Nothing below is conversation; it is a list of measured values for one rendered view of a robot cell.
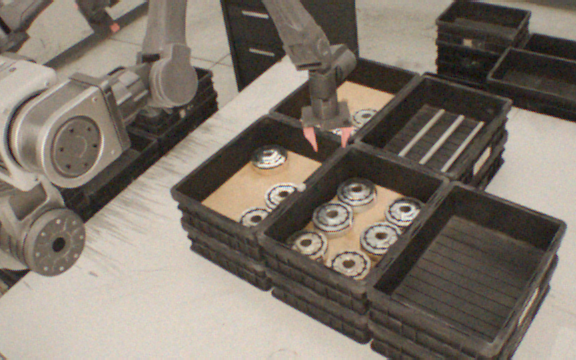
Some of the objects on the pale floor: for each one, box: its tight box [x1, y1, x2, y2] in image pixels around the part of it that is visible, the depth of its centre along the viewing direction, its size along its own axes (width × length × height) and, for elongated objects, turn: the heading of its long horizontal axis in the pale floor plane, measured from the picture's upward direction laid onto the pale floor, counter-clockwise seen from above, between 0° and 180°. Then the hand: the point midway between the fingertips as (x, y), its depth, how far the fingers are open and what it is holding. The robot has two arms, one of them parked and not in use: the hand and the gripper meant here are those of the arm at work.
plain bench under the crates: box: [0, 55, 576, 360], centre depth 188 cm, size 160×160×70 cm
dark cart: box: [220, 0, 359, 93], centre depth 330 cm, size 60×45×90 cm
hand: (329, 145), depth 140 cm, fingers open, 6 cm apart
